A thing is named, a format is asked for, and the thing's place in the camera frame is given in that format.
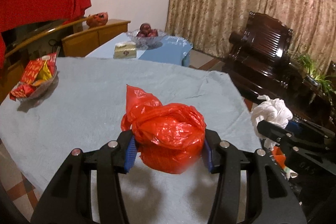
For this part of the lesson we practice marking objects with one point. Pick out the pile of red snack packets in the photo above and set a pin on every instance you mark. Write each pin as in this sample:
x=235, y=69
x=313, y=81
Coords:
x=32, y=74

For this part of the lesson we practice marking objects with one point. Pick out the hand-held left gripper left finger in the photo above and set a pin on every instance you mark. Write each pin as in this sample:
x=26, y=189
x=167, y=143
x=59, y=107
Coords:
x=130, y=154

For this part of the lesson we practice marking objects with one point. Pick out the red apple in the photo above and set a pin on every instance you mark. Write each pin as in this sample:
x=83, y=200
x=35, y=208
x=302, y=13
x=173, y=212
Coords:
x=141, y=34
x=145, y=28
x=153, y=33

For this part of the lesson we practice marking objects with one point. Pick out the wooden tv cabinet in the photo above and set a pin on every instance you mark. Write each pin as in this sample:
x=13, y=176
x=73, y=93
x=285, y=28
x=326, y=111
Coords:
x=86, y=40

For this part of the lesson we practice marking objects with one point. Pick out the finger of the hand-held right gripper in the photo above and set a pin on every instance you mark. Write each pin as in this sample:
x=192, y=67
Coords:
x=273, y=130
x=295, y=125

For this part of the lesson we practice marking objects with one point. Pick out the red plastic bag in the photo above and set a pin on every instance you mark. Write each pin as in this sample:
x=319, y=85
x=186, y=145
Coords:
x=168, y=132

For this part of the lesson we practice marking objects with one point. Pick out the grey-blue tablecloth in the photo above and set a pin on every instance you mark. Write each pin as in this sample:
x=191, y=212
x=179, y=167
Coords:
x=92, y=98

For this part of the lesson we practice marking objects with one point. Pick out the pale green wrapper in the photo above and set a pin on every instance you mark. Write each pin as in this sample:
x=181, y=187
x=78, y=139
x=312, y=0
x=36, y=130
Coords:
x=290, y=173

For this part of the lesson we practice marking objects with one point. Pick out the green potted plant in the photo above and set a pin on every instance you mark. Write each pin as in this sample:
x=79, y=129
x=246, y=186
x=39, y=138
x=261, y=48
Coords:
x=315, y=74

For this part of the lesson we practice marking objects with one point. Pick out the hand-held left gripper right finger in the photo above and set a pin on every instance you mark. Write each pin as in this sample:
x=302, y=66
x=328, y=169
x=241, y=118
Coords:
x=208, y=158

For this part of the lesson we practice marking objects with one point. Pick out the glass snack bowl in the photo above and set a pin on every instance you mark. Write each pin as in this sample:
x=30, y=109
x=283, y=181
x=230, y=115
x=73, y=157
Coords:
x=44, y=88

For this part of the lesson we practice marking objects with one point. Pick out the dark wooden side table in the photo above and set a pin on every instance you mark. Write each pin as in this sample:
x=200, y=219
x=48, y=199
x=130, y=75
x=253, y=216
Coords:
x=312, y=106

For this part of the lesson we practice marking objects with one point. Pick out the red bag with dark print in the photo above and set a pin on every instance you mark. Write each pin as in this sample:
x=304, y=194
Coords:
x=97, y=19

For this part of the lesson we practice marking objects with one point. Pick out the dark wooden armchair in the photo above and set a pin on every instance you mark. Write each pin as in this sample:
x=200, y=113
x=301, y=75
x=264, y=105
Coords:
x=262, y=56

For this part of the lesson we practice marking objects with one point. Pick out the black television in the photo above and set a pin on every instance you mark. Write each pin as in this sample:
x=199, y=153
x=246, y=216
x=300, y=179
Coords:
x=21, y=35

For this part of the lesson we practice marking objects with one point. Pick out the white plastic bag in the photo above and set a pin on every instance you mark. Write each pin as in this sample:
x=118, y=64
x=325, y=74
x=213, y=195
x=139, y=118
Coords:
x=270, y=111

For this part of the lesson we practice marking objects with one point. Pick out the glass fruit bowl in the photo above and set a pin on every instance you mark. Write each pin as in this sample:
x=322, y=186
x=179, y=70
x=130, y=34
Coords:
x=147, y=41

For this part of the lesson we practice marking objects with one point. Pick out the blue tablecloth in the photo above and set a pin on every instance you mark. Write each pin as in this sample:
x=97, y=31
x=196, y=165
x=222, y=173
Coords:
x=168, y=48

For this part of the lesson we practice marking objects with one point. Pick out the tissue box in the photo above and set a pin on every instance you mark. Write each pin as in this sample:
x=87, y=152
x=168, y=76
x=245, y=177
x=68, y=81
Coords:
x=125, y=51

